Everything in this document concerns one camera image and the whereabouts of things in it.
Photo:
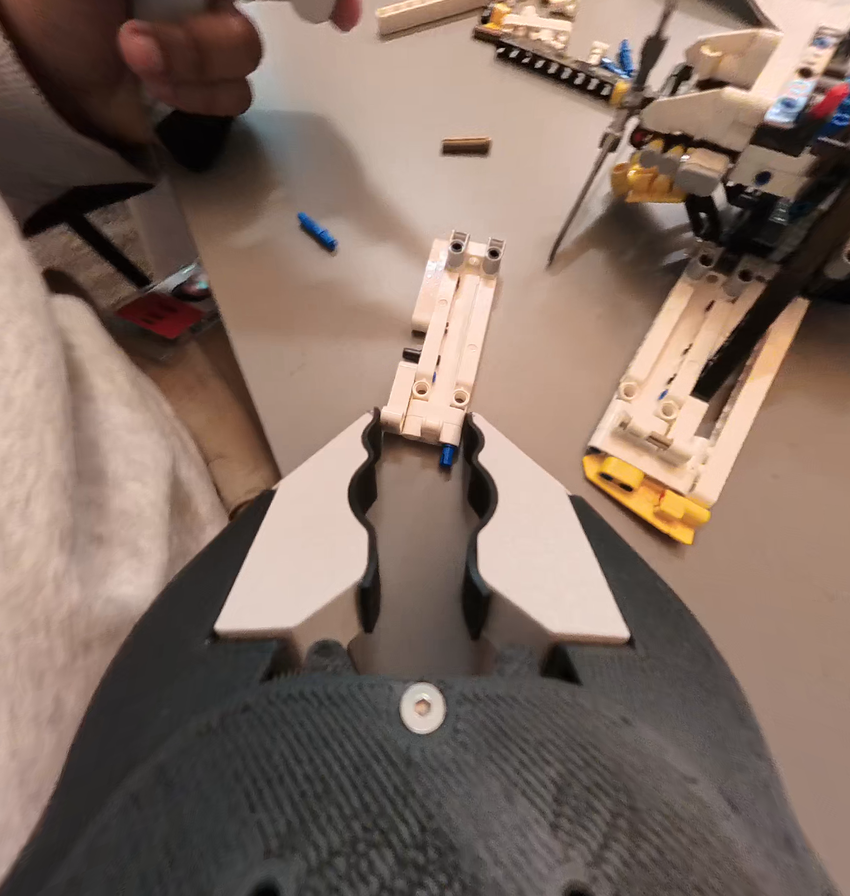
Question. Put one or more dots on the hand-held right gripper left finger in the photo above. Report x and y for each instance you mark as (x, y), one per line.
(292, 560)

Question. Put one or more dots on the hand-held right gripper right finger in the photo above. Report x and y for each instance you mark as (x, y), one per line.
(551, 560)

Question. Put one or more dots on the white connector with blue pin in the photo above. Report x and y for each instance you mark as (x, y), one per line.
(447, 456)

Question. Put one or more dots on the brown lego axle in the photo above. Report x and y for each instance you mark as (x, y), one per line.
(467, 145)

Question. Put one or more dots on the white lego beam assembly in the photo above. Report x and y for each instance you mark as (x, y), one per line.
(453, 329)

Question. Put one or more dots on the lego helicopter model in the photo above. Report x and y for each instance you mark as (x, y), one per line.
(733, 126)

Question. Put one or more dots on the person's left forearm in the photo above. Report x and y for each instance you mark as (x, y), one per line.
(47, 168)

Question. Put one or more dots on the long white lego beam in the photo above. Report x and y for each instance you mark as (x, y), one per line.
(432, 15)

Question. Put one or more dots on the small yellow lego piece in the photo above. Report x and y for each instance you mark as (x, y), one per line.
(496, 17)

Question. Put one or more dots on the blue lego pin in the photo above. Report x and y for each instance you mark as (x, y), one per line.
(625, 56)
(318, 232)
(612, 66)

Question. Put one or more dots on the white lego connector cluster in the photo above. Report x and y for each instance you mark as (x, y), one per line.
(537, 24)

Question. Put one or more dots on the long black lego beam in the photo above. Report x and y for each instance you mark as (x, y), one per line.
(558, 70)

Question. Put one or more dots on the white lego pin connector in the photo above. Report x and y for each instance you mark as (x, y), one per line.
(598, 52)

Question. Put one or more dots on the person's left hand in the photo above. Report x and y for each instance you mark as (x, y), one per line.
(187, 63)

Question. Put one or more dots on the red foil packet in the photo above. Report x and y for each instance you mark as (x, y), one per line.
(159, 315)

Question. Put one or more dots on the black chair frame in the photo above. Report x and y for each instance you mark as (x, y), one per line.
(89, 210)

